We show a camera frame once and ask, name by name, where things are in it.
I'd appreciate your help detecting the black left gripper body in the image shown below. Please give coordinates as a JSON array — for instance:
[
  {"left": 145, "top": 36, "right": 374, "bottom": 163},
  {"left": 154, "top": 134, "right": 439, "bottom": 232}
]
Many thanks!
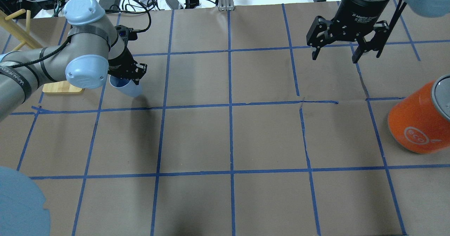
[{"left": 108, "top": 25, "right": 138, "bottom": 74}]

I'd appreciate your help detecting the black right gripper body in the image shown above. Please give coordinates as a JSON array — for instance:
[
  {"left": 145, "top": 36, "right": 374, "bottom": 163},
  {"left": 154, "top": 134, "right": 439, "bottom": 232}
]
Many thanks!
[{"left": 332, "top": 0, "right": 387, "bottom": 42}]

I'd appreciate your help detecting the light blue paper cup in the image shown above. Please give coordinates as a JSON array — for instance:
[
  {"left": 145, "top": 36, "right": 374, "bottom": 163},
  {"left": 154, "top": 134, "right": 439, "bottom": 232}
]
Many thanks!
[{"left": 109, "top": 76, "right": 142, "bottom": 97}]

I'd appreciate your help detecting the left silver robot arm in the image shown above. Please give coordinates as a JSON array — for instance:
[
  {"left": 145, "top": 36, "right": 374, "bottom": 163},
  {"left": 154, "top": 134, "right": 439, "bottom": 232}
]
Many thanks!
[{"left": 0, "top": 0, "right": 147, "bottom": 236}]

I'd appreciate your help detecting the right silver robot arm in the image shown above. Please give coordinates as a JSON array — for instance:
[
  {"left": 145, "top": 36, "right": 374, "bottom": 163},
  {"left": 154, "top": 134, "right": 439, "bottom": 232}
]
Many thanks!
[{"left": 306, "top": 0, "right": 450, "bottom": 63}]

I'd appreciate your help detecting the wooden mug tree stand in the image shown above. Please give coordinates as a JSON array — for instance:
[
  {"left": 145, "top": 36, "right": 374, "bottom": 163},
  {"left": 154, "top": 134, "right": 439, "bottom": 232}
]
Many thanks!
[{"left": 0, "top": 8, "right": 85, "bottom": 94}]

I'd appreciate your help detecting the orange cylindrical container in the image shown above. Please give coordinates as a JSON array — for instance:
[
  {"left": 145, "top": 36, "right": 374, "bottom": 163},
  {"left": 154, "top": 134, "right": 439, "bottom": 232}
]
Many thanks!
[{"left": 387, "top": 74, "right": 450, "bottom": 154}]

